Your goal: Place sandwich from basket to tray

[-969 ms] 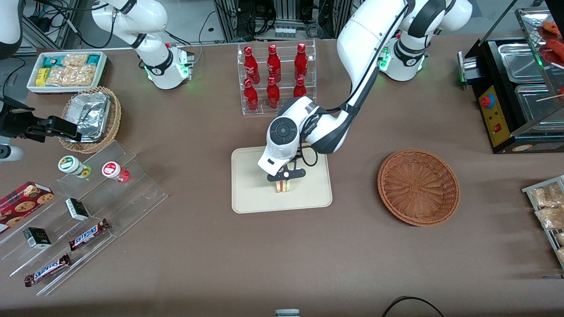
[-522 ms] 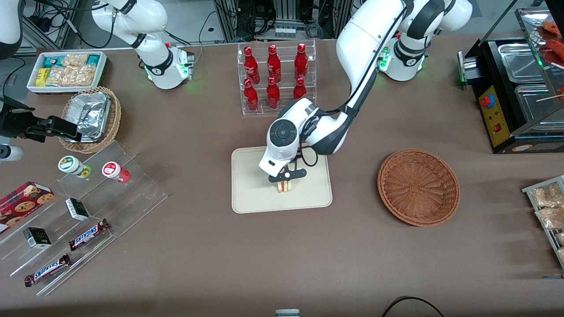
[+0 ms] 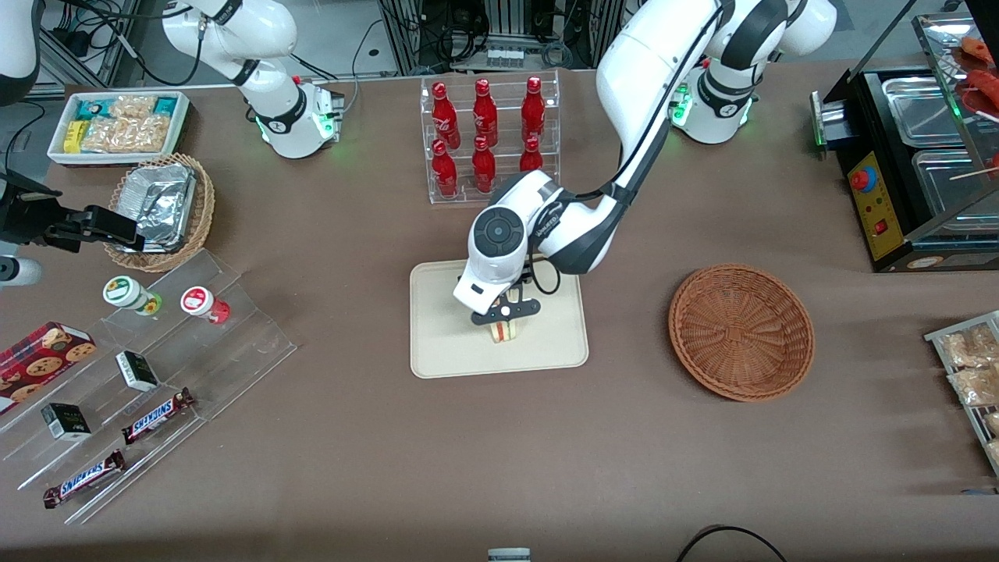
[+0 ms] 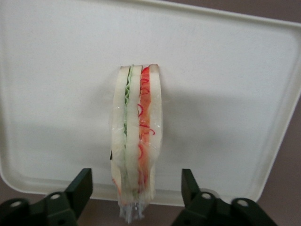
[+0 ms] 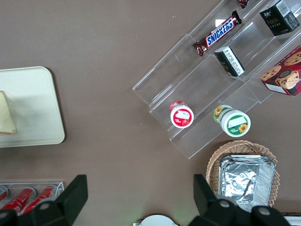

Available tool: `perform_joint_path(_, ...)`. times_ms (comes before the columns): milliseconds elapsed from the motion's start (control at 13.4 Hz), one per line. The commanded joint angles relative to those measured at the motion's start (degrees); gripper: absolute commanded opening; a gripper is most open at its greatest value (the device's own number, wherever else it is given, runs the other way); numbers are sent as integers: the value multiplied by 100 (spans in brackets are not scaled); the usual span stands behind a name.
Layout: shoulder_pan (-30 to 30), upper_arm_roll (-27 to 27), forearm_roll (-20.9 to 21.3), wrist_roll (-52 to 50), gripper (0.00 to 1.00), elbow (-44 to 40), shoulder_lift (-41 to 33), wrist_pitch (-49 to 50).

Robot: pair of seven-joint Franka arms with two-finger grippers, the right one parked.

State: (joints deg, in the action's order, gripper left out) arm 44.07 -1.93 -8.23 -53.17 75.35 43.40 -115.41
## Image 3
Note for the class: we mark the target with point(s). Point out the small steel pan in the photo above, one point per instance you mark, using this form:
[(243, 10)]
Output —
[(921, 109)]

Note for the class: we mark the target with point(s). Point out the red emergency stop button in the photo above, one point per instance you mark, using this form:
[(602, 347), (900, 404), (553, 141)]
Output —
[(863, 179)]

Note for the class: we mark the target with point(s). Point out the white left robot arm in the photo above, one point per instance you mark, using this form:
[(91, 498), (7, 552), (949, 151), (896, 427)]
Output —
[(640, 78)]

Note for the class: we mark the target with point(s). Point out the snickers chocolate bar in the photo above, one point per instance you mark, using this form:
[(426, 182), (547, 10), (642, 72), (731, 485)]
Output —
[(82, 479), (156, 416)]

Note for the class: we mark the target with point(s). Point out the yellow snack packet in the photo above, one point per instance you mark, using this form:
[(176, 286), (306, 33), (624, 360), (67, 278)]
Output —
[(73, 136)]

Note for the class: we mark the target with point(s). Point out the large steel pan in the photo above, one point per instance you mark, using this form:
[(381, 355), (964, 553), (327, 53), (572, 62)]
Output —
[(952, 187)]

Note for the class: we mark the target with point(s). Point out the triangle sandwich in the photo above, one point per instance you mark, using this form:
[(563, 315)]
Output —
[(504, 332)]

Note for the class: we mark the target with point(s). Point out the red lid drink cup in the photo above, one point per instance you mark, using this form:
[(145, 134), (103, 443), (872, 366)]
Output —
[(199, 303)]

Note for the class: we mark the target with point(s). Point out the small grey box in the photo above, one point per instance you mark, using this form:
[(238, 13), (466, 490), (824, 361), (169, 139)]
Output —
[(509, 555)]

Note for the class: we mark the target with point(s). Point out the silver foil wrapped package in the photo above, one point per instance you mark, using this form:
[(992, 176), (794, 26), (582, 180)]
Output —
[(168, 226), (148, 183)]

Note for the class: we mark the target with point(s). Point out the teal snack packet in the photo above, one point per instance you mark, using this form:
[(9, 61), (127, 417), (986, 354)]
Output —
[(90, 108), (165, 106)]

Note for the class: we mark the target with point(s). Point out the brown round wicker basket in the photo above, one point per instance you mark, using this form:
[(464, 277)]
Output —
[(741, 332)]

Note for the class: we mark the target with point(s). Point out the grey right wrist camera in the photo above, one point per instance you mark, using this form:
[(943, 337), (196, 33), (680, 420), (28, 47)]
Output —
[(19, 272)]

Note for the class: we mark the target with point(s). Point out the white power strip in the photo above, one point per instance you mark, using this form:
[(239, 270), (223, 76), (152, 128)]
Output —
[(505, 57)]

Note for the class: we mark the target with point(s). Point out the black food warmer cabinet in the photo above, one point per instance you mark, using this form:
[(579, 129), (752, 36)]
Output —
[(874, 211)]

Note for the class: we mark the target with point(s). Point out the large clear cracker bag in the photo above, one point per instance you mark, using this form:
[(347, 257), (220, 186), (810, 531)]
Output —
[(129, 134)]

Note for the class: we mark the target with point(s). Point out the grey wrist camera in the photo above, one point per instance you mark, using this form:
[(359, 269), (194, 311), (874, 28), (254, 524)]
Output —
[(19, 272), (488, 314)]

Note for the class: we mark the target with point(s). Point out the small clear cracker bag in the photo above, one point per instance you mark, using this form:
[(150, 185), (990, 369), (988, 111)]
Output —
[(133, 104)]

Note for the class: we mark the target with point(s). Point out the light oval wicker basket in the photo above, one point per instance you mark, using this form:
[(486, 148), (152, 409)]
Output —
[(204, 211)]

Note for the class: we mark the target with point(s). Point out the small black carton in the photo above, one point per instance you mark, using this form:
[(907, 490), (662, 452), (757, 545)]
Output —
[(136, 371), (66, 422)]

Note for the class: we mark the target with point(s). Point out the white snack bin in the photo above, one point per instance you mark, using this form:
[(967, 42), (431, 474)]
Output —
[(58, 156)]

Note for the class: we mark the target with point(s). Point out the clear acrylic stepped display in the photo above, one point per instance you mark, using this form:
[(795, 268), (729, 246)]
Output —
[(250, 343)]

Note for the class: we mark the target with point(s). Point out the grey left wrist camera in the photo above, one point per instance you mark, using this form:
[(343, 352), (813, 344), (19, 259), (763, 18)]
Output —
[(488, 314)]

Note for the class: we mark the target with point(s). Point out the red sausage on skewer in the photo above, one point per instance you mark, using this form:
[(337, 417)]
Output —
[(983, 51), (985, 92)]

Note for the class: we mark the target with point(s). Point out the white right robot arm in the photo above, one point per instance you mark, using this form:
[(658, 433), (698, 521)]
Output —
[(265, 31)]

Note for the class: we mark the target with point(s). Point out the beige plastic tray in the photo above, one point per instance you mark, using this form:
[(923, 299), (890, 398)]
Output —
[(546, 343)]

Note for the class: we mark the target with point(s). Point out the red plaid cookie box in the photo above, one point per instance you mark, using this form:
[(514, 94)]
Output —
[(39, 363)]

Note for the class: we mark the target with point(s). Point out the green lid drink cup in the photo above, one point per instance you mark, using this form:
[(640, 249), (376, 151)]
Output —
[(125, 293)]

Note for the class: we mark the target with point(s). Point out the red cola bottle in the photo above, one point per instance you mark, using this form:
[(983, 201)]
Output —
[(533, 109), (484, 168), (446, 117), (531, 156), (444, 172), (485, 113)]

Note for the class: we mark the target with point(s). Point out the clear bagged pastry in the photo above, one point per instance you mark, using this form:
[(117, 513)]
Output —
[(993, 423), (975, 386), (968, 347)]

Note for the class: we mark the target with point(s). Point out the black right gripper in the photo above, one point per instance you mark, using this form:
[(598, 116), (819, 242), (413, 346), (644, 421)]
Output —
[(33, 219)]

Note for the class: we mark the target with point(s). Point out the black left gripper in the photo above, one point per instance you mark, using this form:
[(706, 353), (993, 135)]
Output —
[(525, 275)]

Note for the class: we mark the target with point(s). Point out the clear acrylic bottle rack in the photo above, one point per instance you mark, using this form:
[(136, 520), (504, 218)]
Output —
[(460, 199)]

